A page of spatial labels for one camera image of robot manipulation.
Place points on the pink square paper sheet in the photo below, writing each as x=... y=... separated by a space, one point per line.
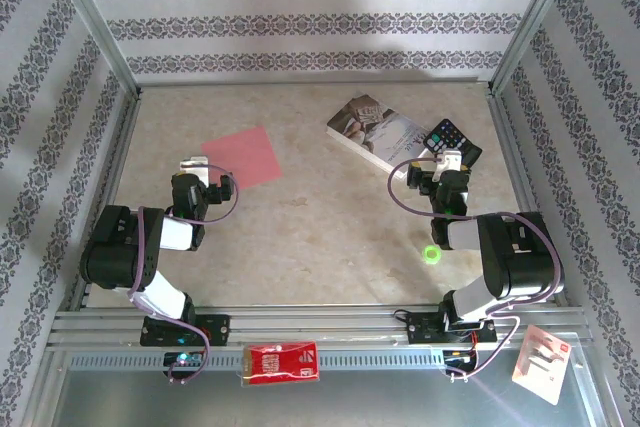
x=245 y=159

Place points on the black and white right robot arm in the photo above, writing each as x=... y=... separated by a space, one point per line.
x=520 y=257

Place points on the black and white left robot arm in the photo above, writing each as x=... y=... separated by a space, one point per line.
x=115 y=247

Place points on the grey sheet metal tray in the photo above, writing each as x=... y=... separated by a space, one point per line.
x=350 y=402

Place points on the black calculator with coloured keys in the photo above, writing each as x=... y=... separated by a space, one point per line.
x=450 y=137

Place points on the green tape roll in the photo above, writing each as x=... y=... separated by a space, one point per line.
x=431 y=253

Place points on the paperback book with photo cover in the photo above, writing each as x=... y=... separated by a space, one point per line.
x=372 y=129

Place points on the small black controller board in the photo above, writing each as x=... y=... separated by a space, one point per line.
x=184 y=360
x=460 y=358

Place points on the red packet in clear bag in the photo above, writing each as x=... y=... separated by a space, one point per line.
x=280 y=362

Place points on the pink blister pack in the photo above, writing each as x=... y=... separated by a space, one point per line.
x=542 y=364

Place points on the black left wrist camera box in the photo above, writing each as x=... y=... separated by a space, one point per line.
x=220 y=192

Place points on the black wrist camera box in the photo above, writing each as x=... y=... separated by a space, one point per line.
x=220 y=192
x=419 y=178

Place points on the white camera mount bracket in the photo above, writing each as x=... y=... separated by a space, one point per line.
x=448 y=161
x=194 y=165

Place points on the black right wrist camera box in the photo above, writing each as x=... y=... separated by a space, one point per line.
x=419 y=178

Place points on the aluminium table side rail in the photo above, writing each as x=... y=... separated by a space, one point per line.
x=114 y=172
x=517 y=157

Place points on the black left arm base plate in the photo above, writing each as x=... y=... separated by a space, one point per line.
x=217 y=329

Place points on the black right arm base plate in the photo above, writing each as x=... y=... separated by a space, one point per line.
x=422 y=331

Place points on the thin aluminium table edge rail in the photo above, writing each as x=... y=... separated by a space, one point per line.
x=300 y=83

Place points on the aluminium upright frame post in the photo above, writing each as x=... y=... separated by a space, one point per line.
x=95 y=22
x=530 y=22

